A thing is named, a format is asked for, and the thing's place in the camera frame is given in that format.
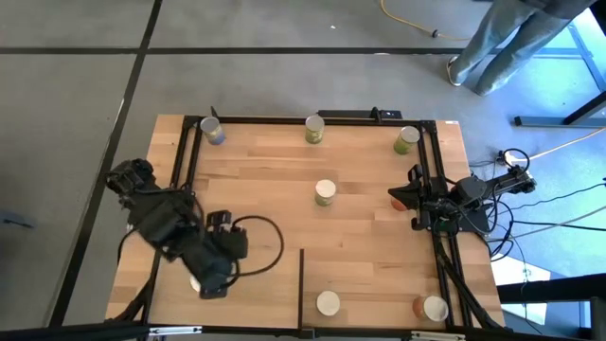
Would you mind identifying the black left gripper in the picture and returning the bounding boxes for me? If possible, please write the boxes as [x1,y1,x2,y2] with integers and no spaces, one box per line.
[182,241,238,291]

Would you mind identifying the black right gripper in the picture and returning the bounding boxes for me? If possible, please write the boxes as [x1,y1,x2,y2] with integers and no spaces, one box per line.
[387,163,451,214]

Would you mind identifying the blue labelled tin can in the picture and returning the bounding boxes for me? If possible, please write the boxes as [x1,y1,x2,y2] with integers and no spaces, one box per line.
[199,116,226,146]

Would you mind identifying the black bar device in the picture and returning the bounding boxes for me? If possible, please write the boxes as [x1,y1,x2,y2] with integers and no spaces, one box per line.
[316,107,403,120]

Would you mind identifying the white sheet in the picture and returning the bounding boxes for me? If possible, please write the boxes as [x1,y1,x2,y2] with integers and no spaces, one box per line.
[490,255,553,326]

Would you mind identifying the black beam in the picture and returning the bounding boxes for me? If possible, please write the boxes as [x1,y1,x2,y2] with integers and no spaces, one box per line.
[496,273,606,304]

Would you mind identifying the person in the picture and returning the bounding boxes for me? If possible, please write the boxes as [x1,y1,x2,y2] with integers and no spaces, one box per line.
[446,0,598,99]

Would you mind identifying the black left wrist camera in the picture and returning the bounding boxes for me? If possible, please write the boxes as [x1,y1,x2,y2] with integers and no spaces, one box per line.
[199,284,229,300]

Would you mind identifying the silver bracket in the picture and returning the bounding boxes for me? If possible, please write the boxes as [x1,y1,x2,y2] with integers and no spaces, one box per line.
[410,330,468,341]
[149,325,204,336]

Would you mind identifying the black left camera cable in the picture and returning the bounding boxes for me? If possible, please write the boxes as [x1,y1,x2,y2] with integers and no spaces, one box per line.
[230,215,285,278]

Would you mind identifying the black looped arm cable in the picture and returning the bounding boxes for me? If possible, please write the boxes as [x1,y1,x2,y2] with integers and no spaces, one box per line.
[496,148,532,172]

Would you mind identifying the beige cable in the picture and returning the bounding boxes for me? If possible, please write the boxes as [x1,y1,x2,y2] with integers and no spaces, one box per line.
[513,126,606,162]
[487,204,606,243]

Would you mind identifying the thin black cable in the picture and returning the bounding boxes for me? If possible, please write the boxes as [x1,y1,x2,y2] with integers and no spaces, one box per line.
[510,219,606,233]
[491,182,606,212]

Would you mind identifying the black aluminium table frame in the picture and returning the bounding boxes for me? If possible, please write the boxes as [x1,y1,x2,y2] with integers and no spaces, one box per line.
[106,106,506,340]

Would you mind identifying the black desk leg frame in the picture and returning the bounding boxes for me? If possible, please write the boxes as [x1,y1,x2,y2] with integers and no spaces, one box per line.
[514,89,606,129]

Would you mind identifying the yellow cable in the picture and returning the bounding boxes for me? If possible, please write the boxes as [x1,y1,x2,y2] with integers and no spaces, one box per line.
[380,0,474,43]

